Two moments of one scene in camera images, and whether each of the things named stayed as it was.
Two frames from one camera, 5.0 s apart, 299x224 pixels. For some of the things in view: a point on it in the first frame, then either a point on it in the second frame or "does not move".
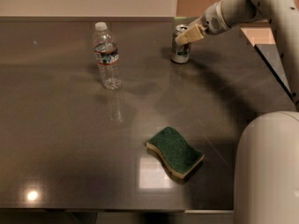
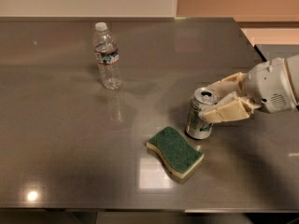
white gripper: [210, 21] → [268, 85]
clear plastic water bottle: [106, 56] does not move
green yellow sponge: [174, 151] does not move
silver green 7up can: [180, 52] → [197, 127]
